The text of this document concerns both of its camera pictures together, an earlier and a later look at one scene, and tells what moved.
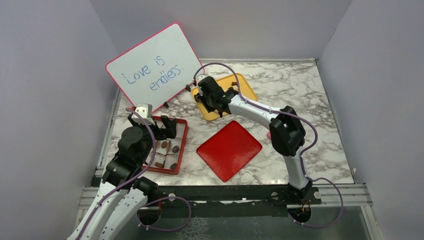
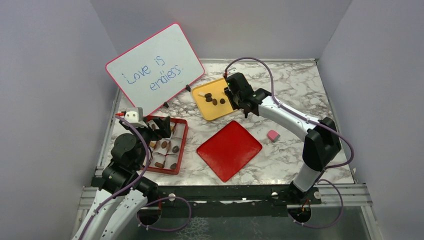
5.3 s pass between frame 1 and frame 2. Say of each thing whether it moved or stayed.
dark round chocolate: stayed
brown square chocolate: stayed
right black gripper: moved
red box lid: stayed
